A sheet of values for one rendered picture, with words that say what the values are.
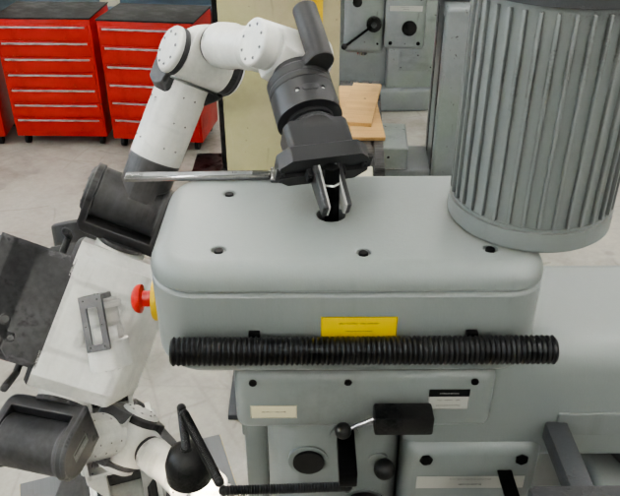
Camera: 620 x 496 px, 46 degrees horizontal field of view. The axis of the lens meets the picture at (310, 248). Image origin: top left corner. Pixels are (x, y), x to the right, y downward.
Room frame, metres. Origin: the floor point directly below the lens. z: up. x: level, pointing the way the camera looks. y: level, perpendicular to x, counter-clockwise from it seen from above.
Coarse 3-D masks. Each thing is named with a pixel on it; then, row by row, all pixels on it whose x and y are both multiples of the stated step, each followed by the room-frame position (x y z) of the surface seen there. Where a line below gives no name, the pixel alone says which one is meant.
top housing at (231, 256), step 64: (192, 192) 0.88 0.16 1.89; (256, 192) 0.88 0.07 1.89; (384, 192) 0.88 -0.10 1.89; (448, 192) 0.88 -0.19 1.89; (192, 256) 0.72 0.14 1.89; (256, 256) 0.72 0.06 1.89; (320, 256) 0.72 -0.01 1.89; (384, 256) 0.72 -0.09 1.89; (448, 256) 0.72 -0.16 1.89; (512, 256) 0.72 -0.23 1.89; (192, 320) 0.69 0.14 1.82; (256, 320) 0.69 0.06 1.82; (320, 320) 0.69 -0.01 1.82; (384, 320) 0.69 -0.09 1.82; (448, 320) 0.69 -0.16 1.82; (512, 320) 0.69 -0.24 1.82
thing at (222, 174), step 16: (128, 176) 0.91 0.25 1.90; (144, 176) 0.91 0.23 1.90; (160, 176) 0.91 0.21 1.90; (176, 176) 0.91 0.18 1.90; (192, 176) 0.91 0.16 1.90; (208, 176) 0.91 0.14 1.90; (224, 176) 0.91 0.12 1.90; (240, 176) 0.91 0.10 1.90; (256, 176) 0.91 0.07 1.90; (272, 176) 0.91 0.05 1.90
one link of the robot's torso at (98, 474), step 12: (84, 468) 1.22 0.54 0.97; (96, 468) 1.25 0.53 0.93; (96, 480) 1.23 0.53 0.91; (108, 480) 1.31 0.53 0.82; (120, 480) 1.34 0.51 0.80; (132, 480) 1.36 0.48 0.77; (144, 480) 1.28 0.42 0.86; (96, 492) 1.35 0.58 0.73; (108, 492) 1.25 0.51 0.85; (120, 492) 1.33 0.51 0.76; (132, 492) 1.33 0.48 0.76; (144, 492) 1.29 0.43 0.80; (156, 492) 1.38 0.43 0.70
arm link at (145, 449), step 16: (128, 432) 1.06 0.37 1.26; (144, 432) 1.06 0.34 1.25; (160, 432) 1.09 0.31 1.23; (128, 448) 1.04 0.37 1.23; (144, 448) 1.03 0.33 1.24; (160, 448) 1.03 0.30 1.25; (128, 464) 1.03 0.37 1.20; (144, 464) 1.01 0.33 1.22; (160, 464) 0.99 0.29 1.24; (160, 480) 0.96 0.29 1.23
